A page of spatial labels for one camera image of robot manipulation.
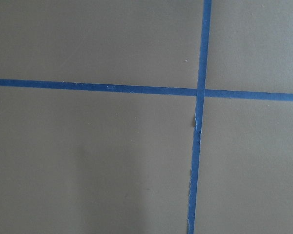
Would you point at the brown paper table cover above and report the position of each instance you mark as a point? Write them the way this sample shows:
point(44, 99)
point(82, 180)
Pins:
point(146, 116)

